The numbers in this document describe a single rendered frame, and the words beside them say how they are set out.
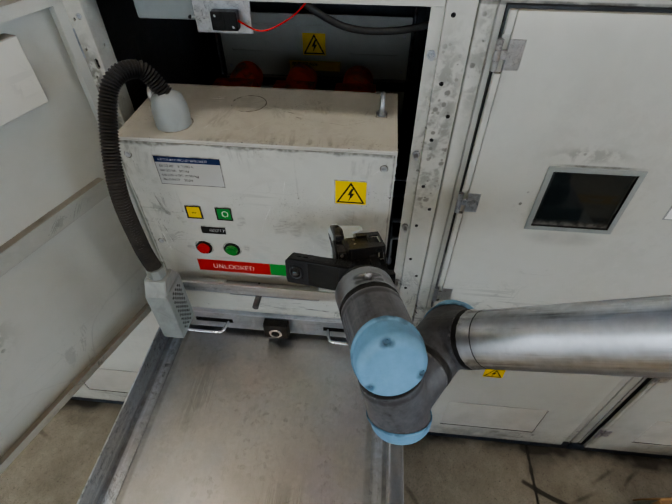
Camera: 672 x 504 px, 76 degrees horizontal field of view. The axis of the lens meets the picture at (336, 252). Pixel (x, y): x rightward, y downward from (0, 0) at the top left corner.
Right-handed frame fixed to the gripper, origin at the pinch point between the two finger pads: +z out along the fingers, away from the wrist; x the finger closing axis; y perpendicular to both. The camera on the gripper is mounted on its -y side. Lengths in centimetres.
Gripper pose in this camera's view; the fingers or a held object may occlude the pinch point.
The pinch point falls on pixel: (330, 231)
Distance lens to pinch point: 82.6
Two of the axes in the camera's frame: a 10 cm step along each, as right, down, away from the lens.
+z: -1.6, -4.9, 8.6
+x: -0.4, -8.6, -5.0
